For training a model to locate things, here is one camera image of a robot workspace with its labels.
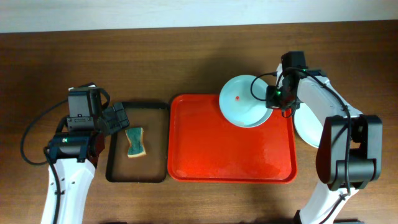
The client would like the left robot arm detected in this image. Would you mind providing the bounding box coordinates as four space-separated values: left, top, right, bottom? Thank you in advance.
41 103 129 223

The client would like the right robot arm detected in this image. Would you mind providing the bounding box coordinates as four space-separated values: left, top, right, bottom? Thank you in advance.
266 67 382 223

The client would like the red plastic tray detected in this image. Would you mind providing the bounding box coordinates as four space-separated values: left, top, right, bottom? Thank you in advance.
167 94 297 184

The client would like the pale blue plate top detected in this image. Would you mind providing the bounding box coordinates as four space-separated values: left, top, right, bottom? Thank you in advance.
219 75 273 128

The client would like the pale blue plate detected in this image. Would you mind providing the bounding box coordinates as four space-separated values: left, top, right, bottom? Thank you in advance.
219 75 273 128
294 103 323 148

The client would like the pale blue plate bottom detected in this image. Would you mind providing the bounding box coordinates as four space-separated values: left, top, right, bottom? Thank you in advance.
294 103 323 148

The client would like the black rectangular tray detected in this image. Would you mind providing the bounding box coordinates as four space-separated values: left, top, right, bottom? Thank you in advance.
106 101 170 183

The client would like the green and yellow sponge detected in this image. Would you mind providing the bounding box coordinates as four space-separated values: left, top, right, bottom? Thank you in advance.
125 128 146 158

